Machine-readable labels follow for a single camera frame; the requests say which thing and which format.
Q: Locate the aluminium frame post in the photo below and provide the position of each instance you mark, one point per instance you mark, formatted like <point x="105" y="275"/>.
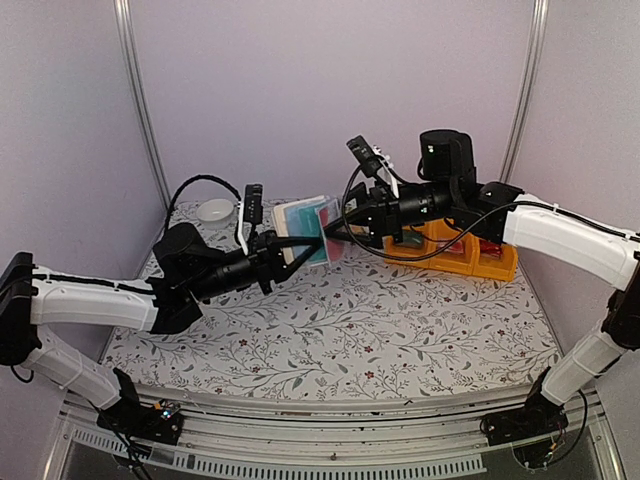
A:
<point x="125" y="30"/>
<point x="533" y="57"/>

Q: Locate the yellow bin left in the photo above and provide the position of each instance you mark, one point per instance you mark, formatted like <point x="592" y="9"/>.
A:
<point x="405" y="255"/>

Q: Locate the pink red item in bin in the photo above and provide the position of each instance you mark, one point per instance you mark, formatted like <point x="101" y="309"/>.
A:
<point x="455" y="248"/>

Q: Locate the aluminium frame post left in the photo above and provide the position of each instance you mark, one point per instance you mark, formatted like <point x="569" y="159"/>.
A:
<point x="125" y="30"/>

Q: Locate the yellow bin middle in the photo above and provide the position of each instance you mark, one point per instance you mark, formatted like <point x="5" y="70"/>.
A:
<point x="458" y="258"/>

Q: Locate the small white bowl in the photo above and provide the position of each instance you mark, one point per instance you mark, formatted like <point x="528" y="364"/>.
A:
<point x="215" y="212"/>

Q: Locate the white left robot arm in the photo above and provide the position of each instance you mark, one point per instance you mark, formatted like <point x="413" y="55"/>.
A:
<point x="33" y="298"/>

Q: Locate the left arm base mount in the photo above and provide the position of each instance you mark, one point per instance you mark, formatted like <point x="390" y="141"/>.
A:
<point x="161" y="423"/>

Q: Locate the pink red circle card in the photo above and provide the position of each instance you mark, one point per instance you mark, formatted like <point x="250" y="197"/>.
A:
<point x="334" y="245"/>

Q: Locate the aluminium front rail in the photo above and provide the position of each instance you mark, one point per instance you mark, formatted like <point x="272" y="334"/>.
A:
<point x="442" y="437"/>

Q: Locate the red cards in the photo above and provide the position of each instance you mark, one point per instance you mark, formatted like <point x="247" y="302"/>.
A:
<point x="490" y="249"/>

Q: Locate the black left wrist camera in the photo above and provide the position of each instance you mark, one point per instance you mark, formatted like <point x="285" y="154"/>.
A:
<point x="250" y="210"/>

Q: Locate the green item in bin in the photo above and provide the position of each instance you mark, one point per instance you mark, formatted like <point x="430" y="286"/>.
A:
<point x="412" y="240"/>

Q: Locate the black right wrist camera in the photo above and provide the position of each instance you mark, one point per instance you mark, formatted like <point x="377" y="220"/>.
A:
<point x="374" y="164"/>

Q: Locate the aluminium frame post right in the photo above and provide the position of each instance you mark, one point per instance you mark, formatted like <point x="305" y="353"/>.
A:
<point x="533" y="57"/>

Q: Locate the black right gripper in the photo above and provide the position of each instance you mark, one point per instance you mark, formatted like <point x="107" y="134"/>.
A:
<point x="377" y="216"/>

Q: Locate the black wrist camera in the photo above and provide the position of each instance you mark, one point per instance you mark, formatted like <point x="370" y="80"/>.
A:
<point x="250" y="210"/>
<point x="374" y="164"/>

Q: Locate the teal green credit card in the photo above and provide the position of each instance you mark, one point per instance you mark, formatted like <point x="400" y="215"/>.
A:
<point x="301" y="220"/>

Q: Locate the floral patterned table mat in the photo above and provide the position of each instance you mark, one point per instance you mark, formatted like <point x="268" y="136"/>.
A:
<point x="355" y="329"/>

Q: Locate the yellow bin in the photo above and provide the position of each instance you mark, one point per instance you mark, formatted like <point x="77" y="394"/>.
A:
<point x="405" y="255"/>
<point x="458" y="258"/>
<point x="496" y="262"/>

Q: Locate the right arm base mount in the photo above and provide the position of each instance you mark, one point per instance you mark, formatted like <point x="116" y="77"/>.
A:
<point x="537" y="416"/>

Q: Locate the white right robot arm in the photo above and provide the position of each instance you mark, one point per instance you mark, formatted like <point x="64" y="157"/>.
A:
<point x="501" y="214"/>

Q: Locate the yellow bin right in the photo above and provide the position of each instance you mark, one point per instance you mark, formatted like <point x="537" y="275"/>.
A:
<point x="496" y="262"/>

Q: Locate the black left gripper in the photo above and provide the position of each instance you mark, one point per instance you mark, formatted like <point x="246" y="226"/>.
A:
<point x="270" y="261"/>

